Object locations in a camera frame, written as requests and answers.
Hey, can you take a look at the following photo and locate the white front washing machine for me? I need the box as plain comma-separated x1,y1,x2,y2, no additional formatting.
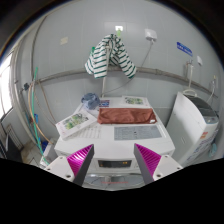
53,96,176,176

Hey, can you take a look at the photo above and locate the green white striped shirt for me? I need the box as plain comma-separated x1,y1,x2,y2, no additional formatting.
85,34,136,79

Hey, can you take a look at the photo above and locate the illustrated booklet at back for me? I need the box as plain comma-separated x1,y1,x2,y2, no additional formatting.
121,96,148,107

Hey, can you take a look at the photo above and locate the grey horizontal wall pipe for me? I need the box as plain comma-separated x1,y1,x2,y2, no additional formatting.
36,66,211,94

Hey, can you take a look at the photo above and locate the illustrated booklet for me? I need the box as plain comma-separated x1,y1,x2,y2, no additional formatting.
121,96,148,107
56,110,97,139

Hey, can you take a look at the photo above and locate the window at left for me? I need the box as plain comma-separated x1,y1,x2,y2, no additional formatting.
0,54,12,119

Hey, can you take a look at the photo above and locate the white wall socket box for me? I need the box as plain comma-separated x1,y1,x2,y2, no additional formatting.
145,29,157,41

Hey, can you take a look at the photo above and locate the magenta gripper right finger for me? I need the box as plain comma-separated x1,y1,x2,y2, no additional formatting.
134,144,182,184

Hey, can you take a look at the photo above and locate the small blue label card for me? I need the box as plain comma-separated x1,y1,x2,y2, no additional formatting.
99,100,110,107

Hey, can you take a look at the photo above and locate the brown folded towel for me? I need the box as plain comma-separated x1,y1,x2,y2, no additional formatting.
97,108,157,124

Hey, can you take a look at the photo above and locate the blue wall sign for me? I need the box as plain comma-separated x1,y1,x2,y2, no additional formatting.
177,42,193,57

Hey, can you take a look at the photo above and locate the white top-load washing machine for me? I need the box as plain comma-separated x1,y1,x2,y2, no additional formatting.
166,92,219,167

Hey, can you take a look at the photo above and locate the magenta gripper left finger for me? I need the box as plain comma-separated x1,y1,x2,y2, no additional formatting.
45,144,94,186

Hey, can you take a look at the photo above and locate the blue grey crumpled cloth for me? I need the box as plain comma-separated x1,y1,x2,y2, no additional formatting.
81,93,100,110

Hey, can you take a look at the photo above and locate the green hose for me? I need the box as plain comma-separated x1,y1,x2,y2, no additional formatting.
30,67,46,165

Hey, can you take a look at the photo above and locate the illustrated booklet front left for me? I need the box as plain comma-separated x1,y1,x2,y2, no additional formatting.
56,110,97,139

